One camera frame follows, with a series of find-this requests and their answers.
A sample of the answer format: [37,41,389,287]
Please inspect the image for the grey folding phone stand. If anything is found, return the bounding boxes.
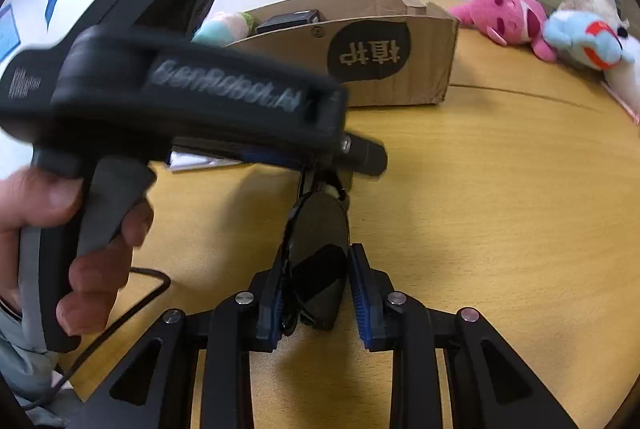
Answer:
[167,152,242,172]

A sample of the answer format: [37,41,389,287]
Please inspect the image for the black sunglasses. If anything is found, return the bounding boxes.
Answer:
[280,169,350,336]

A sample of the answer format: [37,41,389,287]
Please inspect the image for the pig plush teal shirt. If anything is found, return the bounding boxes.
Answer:
[192,12,256,47]

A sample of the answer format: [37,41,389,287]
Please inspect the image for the black product box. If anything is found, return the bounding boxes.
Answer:
[255,9,323,34]

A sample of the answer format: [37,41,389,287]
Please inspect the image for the operator grey sleeve forearm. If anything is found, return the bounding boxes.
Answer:
[0,300,82,428]

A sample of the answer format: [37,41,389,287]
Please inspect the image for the operator left hand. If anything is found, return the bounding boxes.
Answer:
[0,166,154,337]

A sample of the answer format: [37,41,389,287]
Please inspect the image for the brown cardboard box tray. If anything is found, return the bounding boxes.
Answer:
[230,0,459,108]

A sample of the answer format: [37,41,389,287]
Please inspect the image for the pink plush toy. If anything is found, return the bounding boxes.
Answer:
[449,0,556,63]

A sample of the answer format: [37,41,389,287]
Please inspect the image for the light blue plush toy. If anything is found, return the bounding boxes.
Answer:
[542,10,634,71]

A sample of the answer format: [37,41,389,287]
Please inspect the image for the cream plush toy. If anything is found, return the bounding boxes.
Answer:
[555,0,639,123]

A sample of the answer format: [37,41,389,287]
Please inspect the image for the black cable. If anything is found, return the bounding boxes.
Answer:
[19,265,173,412]

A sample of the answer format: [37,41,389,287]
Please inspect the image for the blue wall poster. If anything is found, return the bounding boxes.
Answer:
[0,4,21,61]

